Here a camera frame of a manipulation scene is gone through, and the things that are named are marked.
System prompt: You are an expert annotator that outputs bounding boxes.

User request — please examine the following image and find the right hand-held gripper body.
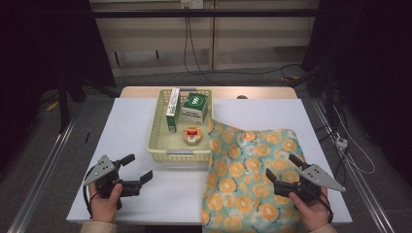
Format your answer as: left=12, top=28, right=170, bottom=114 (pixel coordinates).
left=274, top=163, right=347, bottom=204

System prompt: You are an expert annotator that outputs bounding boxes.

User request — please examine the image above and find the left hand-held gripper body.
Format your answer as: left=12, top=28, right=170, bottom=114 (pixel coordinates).
left=83, top=154, right=144, bottom=211

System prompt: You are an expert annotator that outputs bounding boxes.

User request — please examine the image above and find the orange fruit print tote bag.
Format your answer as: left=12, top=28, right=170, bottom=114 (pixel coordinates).
left=201, top=118, right=308, bottom=233

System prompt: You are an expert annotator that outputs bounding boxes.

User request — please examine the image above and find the pale yellow perforated plastic basket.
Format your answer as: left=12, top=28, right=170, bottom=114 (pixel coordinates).
left=146, top=87, right=215, bottom=164

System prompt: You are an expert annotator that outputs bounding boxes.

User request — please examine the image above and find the round tin with red label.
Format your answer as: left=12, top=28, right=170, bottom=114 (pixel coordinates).
left=182, top=125, right=204, bottom=147

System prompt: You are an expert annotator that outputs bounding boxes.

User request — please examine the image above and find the tall green and white box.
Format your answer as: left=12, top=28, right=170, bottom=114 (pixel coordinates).
left=165, top=87, right=182, bottom=134

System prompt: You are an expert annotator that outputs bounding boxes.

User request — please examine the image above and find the cube green and white box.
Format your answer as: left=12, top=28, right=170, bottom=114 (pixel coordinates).
left=181, top=91, right=210, bottom=126

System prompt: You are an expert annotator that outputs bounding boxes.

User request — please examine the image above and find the person's left hand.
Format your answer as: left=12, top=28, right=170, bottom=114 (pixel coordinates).
left=88, top=182, right=124, bottom=224

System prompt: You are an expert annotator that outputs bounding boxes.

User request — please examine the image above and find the person's right hand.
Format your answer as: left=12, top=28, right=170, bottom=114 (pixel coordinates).
left=288, top=186, right=333, bottom=233

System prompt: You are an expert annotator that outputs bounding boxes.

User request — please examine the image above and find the white table mat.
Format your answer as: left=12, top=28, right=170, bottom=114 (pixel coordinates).
left=66, top=97, right=354, bottom=225

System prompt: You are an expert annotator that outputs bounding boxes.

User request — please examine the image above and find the black metal stand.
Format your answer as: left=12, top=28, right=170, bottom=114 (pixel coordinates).
left=57, top=73, right=87, bottom=134

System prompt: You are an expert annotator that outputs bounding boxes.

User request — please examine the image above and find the black curtain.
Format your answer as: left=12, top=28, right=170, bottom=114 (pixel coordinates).
left=300, top=0, right=412, bottom=178
left=0, top=0, right=117, bottom=176

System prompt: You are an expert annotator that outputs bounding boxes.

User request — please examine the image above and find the black horizontal bar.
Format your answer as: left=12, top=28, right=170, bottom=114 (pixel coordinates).
left=91, top=8, right=320, bottom=19

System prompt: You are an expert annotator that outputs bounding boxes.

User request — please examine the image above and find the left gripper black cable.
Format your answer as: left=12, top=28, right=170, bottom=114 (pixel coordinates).
left=82, top=164, right=95, bottom=219

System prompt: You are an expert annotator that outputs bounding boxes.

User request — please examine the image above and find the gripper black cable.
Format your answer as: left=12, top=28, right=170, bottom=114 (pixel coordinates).
left=319, top=190, right=335, bottom=224
left=82, top=164, right=95, bottom=219

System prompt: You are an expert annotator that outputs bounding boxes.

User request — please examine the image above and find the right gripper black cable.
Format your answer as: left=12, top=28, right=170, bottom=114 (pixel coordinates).
left=319, top=190, right=335, bottom=224

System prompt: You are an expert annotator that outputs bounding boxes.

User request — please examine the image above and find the metal floor rail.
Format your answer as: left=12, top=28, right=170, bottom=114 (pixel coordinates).
left=310, top=97, right=396, bottom=233
left=6, top=117, right=78, bottom=233

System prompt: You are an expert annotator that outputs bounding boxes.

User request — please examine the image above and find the white cable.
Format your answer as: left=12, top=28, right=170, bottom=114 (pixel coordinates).
left=331, top=105, right=377, bottom=176

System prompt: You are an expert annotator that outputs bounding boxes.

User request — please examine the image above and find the black hanging cable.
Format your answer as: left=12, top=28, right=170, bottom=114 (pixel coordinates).
left=183, top=8, right=304, bottom=86

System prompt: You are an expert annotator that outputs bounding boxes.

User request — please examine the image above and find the white wall socket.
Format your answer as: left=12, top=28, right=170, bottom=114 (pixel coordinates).
left=180, top=0, right=205, bottom=10

